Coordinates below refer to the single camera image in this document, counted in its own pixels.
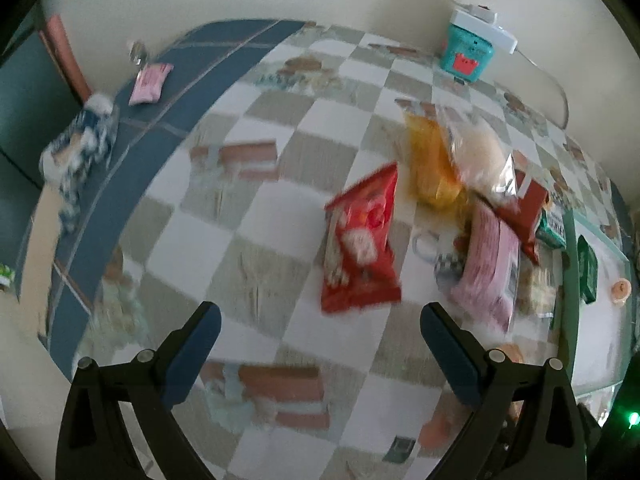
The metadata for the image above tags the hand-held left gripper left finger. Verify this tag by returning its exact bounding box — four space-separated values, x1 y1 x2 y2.
56 301 222 480

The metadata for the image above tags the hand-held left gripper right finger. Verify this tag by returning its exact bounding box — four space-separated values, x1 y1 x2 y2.
420 302 587 480

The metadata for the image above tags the white tray with teal rim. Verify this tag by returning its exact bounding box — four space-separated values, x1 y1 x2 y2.
550 207 632 401

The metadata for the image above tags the pink snack packet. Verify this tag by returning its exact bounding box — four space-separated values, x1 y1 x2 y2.
450 197 521 333

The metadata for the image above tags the orange jelly cup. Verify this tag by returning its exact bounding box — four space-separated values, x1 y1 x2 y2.
611 277 632 307

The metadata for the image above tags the large red snack bag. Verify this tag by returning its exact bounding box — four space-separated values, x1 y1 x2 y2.
320 161 403 315

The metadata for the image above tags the dark green snack packet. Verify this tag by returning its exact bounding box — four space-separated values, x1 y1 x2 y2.
576 235 599 305

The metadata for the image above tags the red snack packet white stripe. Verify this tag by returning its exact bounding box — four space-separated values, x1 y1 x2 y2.
492 170 551 266

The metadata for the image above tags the green white snack packet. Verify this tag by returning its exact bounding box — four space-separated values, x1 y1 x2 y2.
535 207 568 251

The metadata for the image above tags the orange snack packet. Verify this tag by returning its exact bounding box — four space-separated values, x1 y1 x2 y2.
402 110 468 211

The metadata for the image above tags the round bread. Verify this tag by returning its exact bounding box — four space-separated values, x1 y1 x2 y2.
435 105 518 206

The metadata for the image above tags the checked printed tablecloth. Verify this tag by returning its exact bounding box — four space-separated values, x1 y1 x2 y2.
75 22 626 480

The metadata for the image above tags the blue white patterned cloth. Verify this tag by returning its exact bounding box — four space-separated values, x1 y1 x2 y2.
39 92 121 236

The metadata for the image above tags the blue tiled table cover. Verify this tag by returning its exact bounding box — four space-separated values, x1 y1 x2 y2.
12 19 296 381

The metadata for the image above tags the small pink packet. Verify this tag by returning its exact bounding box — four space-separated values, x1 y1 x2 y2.
128 62 174 107

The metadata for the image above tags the dark teal cabinet door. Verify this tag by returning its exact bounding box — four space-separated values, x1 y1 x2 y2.
0 35 76 191

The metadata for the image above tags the teal box with red crab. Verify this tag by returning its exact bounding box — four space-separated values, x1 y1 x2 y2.
440 22 496 83

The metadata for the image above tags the brown roll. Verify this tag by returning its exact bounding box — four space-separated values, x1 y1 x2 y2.
40 14 93 103

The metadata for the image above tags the white power strip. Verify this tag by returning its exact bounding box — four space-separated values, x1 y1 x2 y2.
450 4 518 55

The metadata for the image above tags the thin white cable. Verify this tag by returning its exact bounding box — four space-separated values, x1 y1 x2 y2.
515 47 571 128

